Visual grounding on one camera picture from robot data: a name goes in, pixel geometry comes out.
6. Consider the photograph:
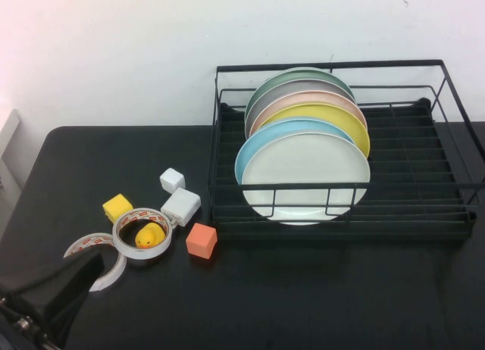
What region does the yellow round plate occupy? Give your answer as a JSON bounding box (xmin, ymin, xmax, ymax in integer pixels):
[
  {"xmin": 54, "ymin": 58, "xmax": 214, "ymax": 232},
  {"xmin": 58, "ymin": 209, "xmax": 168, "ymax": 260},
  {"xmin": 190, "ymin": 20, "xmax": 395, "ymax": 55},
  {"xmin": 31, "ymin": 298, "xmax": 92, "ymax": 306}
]
[{"xmin": 258, "ymin": 102, "xmax": 372, "ymax": 159}]

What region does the white rectangular block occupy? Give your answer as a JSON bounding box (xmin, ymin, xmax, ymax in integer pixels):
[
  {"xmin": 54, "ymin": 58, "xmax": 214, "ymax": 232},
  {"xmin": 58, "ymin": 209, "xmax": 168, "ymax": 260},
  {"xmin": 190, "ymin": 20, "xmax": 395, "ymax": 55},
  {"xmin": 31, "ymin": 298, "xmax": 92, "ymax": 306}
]
[{"xmin": 160, "ymin": 186, "xmax": 202, "ymax": 228}]

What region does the yellow foam cube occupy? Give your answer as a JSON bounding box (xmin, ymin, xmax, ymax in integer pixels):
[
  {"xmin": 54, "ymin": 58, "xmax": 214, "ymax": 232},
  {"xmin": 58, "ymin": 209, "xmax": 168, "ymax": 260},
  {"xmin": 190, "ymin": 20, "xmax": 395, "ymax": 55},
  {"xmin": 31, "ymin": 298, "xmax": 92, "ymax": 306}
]
[{"xmin": 102, "ymin": 192, "xmax": 134, "ymax": 225}]

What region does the small white cube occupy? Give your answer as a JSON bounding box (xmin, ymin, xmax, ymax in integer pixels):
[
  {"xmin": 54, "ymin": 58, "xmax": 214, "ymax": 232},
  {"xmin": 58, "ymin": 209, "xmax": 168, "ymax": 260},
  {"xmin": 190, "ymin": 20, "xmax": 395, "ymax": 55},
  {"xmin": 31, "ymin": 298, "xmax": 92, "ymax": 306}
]
[{"xmin": 159, "ymin": 167, "xmax": 187, "ymax": 194}]

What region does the white tape roll red print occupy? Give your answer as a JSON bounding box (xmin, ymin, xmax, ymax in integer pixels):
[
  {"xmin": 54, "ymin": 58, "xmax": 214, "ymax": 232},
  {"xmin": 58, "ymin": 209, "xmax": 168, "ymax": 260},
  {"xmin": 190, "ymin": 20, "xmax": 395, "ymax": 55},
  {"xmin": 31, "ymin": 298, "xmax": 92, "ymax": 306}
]
[
  {"xmin": 112, "ymin": 207, "xmax": 174, "ymax": 261},
  {"xmin": 62, "ymin": 232, "xmax": 128, "ymax": 293}
]

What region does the pale green round plate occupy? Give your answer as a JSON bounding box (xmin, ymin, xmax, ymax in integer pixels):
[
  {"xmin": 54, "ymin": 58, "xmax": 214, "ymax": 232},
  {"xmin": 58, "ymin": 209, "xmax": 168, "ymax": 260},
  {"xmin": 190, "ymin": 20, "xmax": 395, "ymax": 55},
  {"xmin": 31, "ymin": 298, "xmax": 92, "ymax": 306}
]
[{"xmin": 244, "ymin": 66, "xmax": 358, "ymax": 120}]

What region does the pink round plate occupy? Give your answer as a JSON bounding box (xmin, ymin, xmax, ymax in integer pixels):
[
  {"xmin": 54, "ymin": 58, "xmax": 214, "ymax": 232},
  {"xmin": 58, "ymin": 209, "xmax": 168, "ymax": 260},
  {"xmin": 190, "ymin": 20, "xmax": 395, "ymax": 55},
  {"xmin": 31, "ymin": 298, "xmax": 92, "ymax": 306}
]
[{"xmin": 251, "ymin": 91, "xmax": 369, "ymax": 137}]

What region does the orange foam cube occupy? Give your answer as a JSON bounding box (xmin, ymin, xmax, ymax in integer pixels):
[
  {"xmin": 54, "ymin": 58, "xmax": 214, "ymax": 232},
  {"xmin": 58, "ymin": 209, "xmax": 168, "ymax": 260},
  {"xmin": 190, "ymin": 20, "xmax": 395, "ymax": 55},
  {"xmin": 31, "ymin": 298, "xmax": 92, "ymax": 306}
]
[{"xmin": 185, "ymin": 222, "xmax": 219, "ymax": 260}]

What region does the yellow rubber duck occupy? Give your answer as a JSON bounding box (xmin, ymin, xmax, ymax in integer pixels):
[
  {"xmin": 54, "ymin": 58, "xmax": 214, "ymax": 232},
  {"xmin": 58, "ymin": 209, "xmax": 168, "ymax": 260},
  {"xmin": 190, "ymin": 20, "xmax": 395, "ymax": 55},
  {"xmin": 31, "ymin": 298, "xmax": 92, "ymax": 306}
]
[{"xmin": 135, "ymin": 221, "xmax": 167, "ymax": 250}]

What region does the blue round plate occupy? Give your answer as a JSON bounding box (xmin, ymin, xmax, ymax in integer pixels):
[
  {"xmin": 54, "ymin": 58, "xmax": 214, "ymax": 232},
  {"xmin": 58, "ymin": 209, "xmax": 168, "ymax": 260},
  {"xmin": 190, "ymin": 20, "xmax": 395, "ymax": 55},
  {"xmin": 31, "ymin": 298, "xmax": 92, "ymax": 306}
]
[{"xmin": 234, "ymin": 117, "xmax": 358, "ymax": 186}]

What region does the white round plate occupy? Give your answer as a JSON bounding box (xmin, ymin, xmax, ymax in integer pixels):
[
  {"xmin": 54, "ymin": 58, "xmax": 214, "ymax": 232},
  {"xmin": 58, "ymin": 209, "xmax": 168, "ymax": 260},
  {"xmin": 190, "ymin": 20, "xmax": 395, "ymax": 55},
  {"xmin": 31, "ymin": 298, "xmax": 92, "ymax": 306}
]
[{"xmin": 240, "ymin": 132, "xmax": 372, "ymax": 227}]

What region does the grey round plate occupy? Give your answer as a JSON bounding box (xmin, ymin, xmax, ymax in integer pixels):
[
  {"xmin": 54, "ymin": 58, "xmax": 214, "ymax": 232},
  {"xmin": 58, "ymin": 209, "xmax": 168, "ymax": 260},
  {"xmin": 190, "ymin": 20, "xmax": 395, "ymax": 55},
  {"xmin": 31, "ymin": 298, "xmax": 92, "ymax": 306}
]
[{"xmin": 244, "ymin": 80, "xmax": 359, "ymax": 139}]

